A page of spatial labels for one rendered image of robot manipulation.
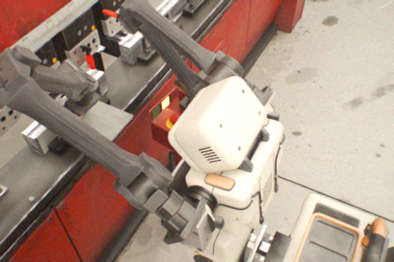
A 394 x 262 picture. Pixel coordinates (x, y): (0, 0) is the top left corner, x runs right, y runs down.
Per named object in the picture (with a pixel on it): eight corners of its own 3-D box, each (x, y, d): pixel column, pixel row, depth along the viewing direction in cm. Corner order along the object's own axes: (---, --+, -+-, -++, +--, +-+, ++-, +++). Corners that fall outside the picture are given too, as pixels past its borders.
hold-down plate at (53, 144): (60, 155, 151) (58, 150, 149) (48, 150, 153) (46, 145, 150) (111, 103, 168) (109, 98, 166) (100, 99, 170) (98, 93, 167)
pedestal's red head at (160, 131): (181, 156, 177) (179, 128, 163) (152, 139, 183) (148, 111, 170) (208, 127, 187) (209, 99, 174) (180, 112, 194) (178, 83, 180)
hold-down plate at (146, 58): (147, 65, 183) (146, 59, 181) (136, 61, 185) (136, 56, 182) (181, 29, 200) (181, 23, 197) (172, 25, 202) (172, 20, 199)
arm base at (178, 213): (184, 240, 93) (209, 198, 100) (157, 218, 91) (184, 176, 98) (166, 245, 100) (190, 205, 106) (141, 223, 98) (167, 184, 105)
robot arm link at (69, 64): (71, 101, 123) (90, 80, 122) (41, 74, 123) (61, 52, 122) (84, 101, 135) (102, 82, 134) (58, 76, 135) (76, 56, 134)
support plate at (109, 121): (102, 152, 137) (101, 150, 136) (40, 124, 145) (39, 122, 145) (133, 117, 147) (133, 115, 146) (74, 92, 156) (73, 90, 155)
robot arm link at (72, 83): (-7, 99, 85) (29, 59, 84) (-27, 79, 85) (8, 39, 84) (77, 106, 128) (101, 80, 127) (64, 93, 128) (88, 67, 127)
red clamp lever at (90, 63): (93, 71, 150) (88, 49, 143) (84, 67, 152) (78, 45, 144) (97, 69, 151) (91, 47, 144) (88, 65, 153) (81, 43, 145)
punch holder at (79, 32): (75, 71, 147) (62, 31, 135) (56, 63, 150) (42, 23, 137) (101, 47, 156) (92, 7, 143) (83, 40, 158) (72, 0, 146)
